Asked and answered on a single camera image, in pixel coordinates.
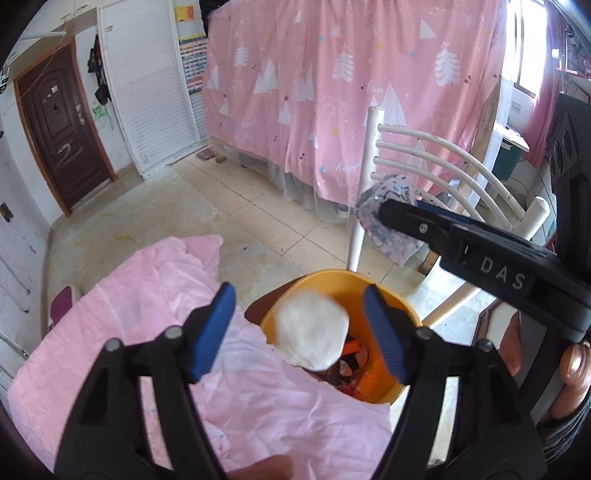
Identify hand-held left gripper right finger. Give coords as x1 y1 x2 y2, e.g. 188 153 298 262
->
362 284 548 480

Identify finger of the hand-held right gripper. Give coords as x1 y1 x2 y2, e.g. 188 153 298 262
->
379 198 468 253
412 198 472 226

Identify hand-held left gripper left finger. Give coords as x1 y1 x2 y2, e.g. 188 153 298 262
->
54 281 237 480

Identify blue patterned plastic bag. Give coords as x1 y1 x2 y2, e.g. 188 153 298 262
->
355 174 428 266

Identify orange plastic bin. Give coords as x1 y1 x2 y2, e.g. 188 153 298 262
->
259 270 423 406

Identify white round fabric pouch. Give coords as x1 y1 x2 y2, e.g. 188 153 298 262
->
276 293 349 371

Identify person's right hand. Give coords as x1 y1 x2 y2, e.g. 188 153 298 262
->
501 314 591 421

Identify person's left hand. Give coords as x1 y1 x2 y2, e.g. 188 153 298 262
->
226 455 294 480

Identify pink tablecloth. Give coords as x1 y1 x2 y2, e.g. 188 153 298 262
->
8 235 393 480

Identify green box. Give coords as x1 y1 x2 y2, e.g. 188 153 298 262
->
493 138 527 183

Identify white slatted metal chair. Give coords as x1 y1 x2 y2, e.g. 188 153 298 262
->
347 106 551 330

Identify white chair with purple seat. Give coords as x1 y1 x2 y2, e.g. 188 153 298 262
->
0 284 81 361

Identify pink tree print curtain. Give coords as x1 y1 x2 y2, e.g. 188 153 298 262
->
203 0 509 204

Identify white louvred wardrobe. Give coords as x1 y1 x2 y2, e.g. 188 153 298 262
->
97 0 208 178

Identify dark brown door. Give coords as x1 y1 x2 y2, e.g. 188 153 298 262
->
13 37 116 217

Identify hanging black bags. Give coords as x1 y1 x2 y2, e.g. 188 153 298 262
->
88 34 110 106

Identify colourful grid wall poster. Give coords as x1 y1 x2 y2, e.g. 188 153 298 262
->
178 32 206 97

